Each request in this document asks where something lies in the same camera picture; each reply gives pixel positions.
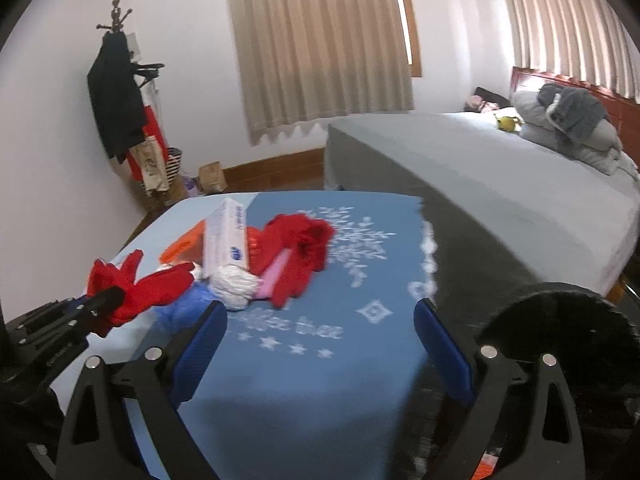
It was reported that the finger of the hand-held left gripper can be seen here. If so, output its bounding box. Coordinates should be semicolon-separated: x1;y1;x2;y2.
60;287;125;341
17;299;87;333

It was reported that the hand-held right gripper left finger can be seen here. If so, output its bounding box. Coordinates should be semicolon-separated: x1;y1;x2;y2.
57;300;231;480

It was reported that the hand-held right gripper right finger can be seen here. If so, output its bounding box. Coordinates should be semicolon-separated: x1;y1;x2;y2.
414;298;587;480

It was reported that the pink cloth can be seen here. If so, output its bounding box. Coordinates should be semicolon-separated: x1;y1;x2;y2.
252;250;291;301

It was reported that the white printed box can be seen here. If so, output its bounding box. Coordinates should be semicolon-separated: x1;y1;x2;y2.
202;197;251;271

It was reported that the blue fuzzy cloth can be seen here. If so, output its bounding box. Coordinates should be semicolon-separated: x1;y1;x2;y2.
152;282;213;336

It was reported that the white sock ball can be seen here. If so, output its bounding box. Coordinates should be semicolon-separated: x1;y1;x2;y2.
192;262;263;311

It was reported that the orange wrapper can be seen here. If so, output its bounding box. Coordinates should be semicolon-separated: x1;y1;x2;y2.
159;220;207;266

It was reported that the red plastic bag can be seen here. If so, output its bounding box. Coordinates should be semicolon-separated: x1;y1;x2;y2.
247;227;266;271

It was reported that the beige tote bag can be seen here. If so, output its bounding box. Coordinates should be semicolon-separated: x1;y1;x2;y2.
137;137;171;196

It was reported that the red knitted glove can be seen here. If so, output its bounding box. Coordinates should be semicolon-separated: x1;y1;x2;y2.
257;213;336;308

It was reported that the striped bag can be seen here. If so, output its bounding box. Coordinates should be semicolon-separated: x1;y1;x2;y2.
167;147;183;188

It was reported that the brown paper bag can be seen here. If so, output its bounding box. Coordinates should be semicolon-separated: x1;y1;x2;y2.
198;161;226;193

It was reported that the red garment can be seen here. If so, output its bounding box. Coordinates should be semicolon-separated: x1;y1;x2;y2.
125;105;171;181

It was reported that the grey bed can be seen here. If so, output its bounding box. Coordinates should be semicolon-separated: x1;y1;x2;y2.
324;110;640;301

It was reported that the black coat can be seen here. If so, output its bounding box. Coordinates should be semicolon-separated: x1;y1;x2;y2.
86;30;151;165

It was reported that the folded light grey quilt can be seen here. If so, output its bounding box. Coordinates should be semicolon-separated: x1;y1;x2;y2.
520;120;640;182

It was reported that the pink and black bag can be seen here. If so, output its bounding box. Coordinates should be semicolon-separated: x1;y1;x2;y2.
464;86;511;113

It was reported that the light grey pillow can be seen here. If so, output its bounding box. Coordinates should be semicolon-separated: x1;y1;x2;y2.
510;91;551;128

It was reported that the grey fleece garment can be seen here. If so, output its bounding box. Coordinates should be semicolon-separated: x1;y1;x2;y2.
537;83;611;143

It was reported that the coat rack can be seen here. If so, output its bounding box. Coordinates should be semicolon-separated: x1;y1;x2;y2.
95;0;176;211

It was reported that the wooden headboard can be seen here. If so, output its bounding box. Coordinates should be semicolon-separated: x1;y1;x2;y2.
510;66;640;171

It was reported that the beige window curtain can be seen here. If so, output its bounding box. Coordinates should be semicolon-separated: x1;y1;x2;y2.
222;0;417;147

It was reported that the beige pleated curtain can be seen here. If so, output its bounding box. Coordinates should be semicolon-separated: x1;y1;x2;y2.
497;0;640;103

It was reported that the wooden window frame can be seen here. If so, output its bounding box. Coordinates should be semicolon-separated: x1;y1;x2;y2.
387;0;423;79

